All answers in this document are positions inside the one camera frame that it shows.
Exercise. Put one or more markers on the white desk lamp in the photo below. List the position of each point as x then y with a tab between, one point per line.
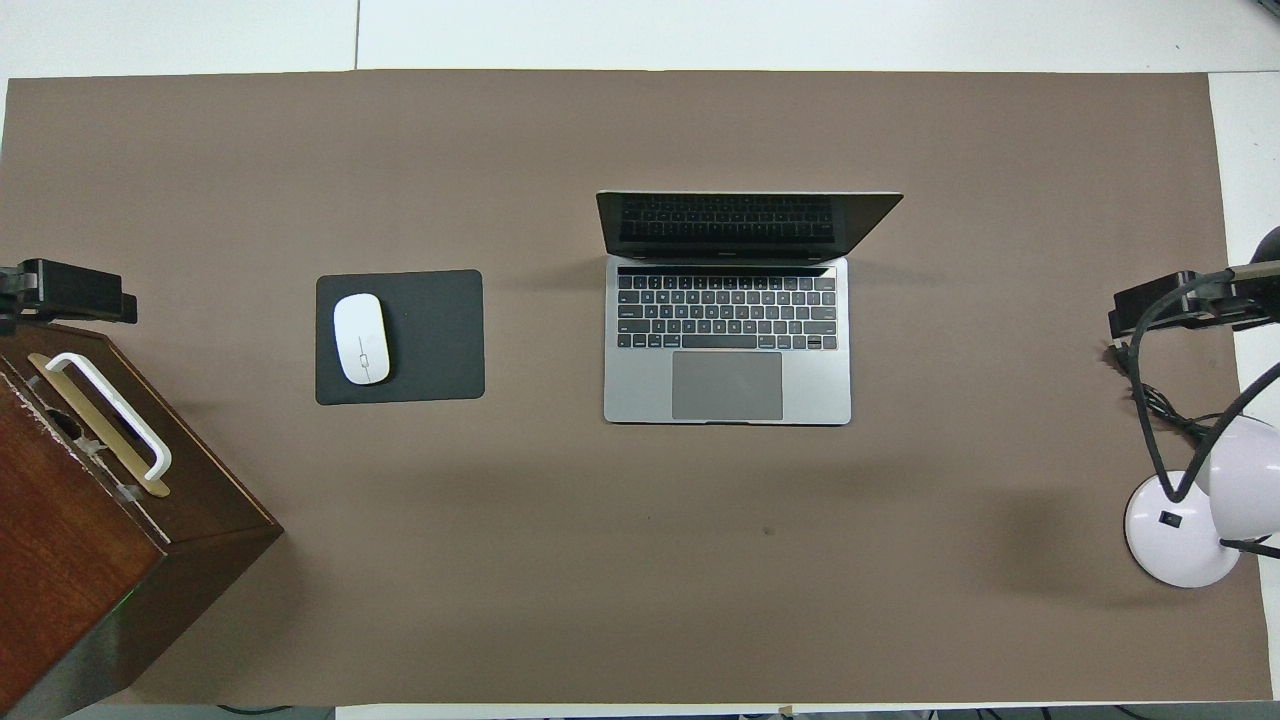
1165	550

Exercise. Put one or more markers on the black mouse pad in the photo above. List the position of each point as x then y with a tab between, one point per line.
435	340

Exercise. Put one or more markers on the dark brown wooden box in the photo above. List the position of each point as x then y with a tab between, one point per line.
70	560

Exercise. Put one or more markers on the white computer mouse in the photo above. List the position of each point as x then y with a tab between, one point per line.
362	338

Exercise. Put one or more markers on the brown table mat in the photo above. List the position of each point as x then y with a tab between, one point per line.
640	560

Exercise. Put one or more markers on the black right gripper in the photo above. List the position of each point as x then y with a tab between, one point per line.
1240	305

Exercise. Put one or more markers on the silver apple laptop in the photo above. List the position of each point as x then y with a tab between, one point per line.
640	390

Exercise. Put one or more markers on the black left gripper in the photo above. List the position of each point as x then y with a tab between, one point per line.
10	295

